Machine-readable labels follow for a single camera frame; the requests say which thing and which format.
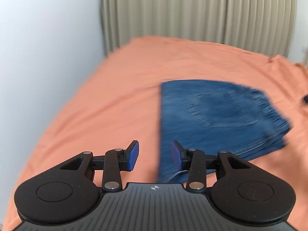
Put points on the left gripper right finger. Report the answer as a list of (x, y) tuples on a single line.
[(196, 163)]

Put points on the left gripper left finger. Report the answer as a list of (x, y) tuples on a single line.
[(112, 163)]

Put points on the blue denim pants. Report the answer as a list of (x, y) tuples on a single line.
[(212, 116)]

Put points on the orange bed sheet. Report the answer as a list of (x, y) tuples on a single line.
[(121, 103)]

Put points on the beige pleated curtain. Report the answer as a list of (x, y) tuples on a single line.
[(261, 26)]

